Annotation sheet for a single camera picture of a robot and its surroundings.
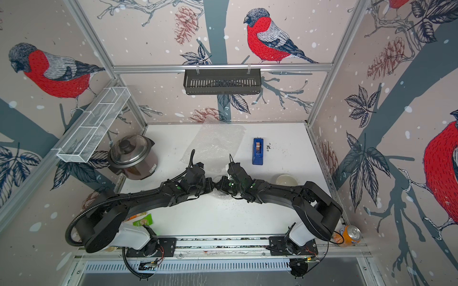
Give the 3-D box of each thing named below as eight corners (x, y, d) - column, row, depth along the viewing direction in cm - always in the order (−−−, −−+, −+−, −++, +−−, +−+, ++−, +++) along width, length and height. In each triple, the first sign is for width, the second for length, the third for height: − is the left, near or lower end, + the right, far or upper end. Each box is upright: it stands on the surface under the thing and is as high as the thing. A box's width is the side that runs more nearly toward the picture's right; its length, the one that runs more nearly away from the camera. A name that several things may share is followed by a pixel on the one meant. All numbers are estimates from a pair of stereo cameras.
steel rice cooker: (116, 183, 95) (92, 163, 79) (130, 153, 108) (112, 130, 92) (154, 183, 95) (139, 163, 79) (164, 152, 108) (152, 130, 92)
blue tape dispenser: (251, 164, 102) (252, 158, 97) (253, 143, 112) (253, 137, 107) (262, 165, 101) (263, 159, 96) (262, 144, 111) (263, 138, 106)
